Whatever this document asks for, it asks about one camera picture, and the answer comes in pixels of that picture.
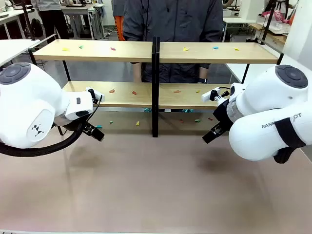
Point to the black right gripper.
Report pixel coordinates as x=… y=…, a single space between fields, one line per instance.
x=223 y=113

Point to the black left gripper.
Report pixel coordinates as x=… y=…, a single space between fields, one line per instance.
x=81 y=125

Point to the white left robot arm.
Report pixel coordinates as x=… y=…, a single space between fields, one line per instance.
x=29 y=102

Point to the person's left forearm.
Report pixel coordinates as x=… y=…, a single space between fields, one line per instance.
x=203 y=73

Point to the person's right forearm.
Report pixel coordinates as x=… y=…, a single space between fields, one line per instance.
x=137 y=73

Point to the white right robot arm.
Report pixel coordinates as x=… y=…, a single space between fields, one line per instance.
x=268 y=97

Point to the black wristwatch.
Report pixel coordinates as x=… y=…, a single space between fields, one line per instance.
x=202 y=80

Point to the white table behind shelf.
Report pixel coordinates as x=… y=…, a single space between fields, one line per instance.
x=236 y=70

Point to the orange black fabric item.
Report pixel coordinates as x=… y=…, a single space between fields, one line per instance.
x=119 y=26

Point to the white background table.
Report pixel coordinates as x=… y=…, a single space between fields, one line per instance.
x=9 y=17
x=236 y=20

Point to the wooden background table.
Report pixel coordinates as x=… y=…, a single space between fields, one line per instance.
x=274 y=36

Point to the person in dark grey jacket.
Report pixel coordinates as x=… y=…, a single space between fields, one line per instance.
x=175 y=22

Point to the white side table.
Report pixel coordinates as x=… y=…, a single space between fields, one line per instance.
x=12 y=48

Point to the black backpack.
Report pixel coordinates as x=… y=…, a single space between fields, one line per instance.
x=37 y=28

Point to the black stand pole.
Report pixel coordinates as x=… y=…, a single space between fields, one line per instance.
x=267 y=26
x=29 y=24

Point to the person in grey shirt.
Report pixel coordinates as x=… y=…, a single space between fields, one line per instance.
x=51 y=19

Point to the grey background desk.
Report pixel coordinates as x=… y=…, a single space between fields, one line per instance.
x=78 y=10

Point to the pink bag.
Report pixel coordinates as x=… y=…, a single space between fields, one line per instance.
x=278 y=15

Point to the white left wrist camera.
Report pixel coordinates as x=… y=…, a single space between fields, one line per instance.
x=98 y=95

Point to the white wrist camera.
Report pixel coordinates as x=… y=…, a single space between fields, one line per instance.
x=207 y=95
x=98 y=95

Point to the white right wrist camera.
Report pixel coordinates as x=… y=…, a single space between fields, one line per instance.
x=207 y=95

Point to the wooden shelf unit black frame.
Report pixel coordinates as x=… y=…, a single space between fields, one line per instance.
x=97 y=52
x=207 y=52

